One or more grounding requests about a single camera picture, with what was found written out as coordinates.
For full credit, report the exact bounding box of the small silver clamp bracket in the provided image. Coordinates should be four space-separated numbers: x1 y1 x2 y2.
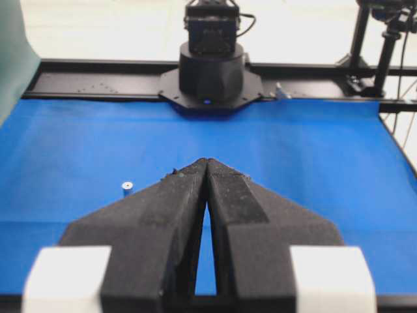
275 82 292 99

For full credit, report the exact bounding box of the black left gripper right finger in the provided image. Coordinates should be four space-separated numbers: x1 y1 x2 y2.
204 157 379 313

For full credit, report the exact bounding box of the small silver metal shaft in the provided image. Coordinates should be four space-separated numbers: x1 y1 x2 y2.
121 181 134 197

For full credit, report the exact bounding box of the blue table mat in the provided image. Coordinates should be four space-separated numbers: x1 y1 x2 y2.
1 100 416 295

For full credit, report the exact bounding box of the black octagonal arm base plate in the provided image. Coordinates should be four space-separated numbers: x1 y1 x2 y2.
158 69 263 113

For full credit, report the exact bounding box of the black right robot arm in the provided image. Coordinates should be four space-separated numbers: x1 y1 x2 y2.
179 1 377 312

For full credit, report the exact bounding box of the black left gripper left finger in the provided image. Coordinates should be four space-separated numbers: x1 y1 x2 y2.
22 157 208 313

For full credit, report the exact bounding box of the black aluminium frame rail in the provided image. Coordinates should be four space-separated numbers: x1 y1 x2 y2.
21 58 417 113

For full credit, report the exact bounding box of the green cloth curtain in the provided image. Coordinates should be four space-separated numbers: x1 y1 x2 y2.
0 0 40 123

